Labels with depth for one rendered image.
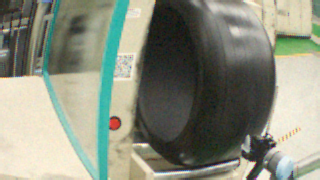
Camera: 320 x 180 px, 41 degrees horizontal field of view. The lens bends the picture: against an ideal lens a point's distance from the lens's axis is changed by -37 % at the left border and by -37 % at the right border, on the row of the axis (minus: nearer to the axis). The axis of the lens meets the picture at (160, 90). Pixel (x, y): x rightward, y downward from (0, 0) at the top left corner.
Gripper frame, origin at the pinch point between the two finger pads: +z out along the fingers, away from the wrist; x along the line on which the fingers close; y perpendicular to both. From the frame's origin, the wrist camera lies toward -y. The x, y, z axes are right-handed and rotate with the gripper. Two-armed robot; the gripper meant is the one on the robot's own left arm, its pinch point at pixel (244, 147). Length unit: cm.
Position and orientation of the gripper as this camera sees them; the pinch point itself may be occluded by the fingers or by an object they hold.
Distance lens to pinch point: 171.8
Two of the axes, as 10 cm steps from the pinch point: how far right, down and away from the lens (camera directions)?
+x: -9.2, 0.1, -4.0
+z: -3.9, -2.6, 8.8
